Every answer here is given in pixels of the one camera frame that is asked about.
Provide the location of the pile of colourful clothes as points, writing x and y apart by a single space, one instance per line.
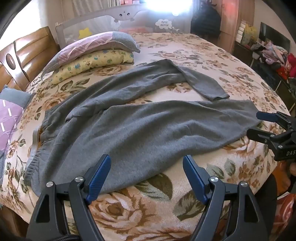
277 55

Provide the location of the floral bed blanket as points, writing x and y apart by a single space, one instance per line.
150 208

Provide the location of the wooden wardrobe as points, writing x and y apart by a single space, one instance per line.
231 23

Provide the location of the dark screen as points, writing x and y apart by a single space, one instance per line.
275 34

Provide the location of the dark cabinet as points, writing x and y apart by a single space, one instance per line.
270 76

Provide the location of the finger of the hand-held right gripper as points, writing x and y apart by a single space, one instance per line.
266 115
259 135

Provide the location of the wooden headboard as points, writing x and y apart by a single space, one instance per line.
34 53

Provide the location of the purple pillow with white dashes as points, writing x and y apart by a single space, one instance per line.
9 115

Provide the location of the black hanging garment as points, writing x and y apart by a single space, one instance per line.
205 20

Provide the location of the grey pants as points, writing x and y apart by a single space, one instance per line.
138 129

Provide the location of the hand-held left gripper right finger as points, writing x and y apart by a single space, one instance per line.
195 177

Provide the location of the grey bed guard rail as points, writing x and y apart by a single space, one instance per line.
99 25

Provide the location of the yellow printed pillow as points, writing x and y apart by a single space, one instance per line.
92 61

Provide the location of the yellow bag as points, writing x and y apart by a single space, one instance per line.
251 33

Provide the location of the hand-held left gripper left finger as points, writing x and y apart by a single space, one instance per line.
99 177

